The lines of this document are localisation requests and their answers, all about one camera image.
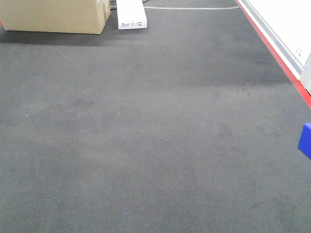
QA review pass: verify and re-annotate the white long carton box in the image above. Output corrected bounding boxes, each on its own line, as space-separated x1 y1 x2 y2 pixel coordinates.
116 0 148 30

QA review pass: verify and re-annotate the red conveyor side rail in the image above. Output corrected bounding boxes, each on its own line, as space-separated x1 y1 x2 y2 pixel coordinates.
236 0 311 108

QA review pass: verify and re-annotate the brown cardboard box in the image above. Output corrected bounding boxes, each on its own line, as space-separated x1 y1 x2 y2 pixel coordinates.
0 0 111 34

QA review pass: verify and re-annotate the blue plastic bottle-shaped part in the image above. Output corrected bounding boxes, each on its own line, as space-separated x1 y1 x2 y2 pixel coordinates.
298 123 311 159

